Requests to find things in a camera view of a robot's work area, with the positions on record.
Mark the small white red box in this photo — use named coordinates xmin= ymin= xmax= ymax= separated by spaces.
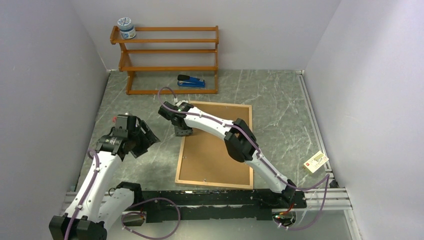
xmin=303 ymin=151 xmax=329 ymax=174

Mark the blue black stapler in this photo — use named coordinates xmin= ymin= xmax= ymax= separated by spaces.
xmin=177 ymin=74 xmax=206 ymax=88

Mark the light wooden picture frame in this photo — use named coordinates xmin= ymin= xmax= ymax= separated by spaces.
xmin=174 ymin=100 xmax=254 ymax=190

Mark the aluminium rail frame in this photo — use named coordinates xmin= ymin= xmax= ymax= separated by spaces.
xmin=69 ymin=70 xmax=353 ymax=240

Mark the orange wooden shelf rack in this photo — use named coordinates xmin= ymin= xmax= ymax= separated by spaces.
xmin=109 ymin=25 xmax=220 ymax=95

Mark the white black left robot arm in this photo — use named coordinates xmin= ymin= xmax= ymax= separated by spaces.
xmin=48 ymin=114 xmax=160 ymax=240

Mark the white blue lidded jar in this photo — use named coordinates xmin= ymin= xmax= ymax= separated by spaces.
xmin=117 ymin=17 xmax=137 ymax=40

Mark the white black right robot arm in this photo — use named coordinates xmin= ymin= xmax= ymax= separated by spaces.
xmin=158 ymin=101 xmax=296 ymax=208

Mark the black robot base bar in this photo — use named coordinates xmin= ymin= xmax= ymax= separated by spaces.
xmin=128 ymin=188 xmax=307 ymax=223

